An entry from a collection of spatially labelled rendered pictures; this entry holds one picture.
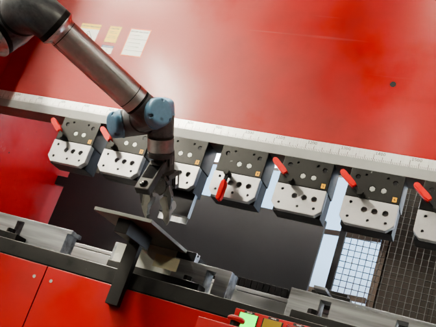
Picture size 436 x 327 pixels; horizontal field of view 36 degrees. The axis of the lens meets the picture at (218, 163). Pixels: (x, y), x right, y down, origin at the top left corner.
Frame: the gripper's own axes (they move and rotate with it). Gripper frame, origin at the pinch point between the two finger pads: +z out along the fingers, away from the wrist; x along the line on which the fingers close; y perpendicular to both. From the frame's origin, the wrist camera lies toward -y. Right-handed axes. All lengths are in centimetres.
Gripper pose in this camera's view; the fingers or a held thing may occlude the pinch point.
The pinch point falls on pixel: (155, 219)
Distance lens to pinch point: 196.5
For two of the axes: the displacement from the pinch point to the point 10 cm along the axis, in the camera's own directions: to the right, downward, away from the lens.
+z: -0.4, 9.5, 3.0
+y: 4.4, -2.6, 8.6
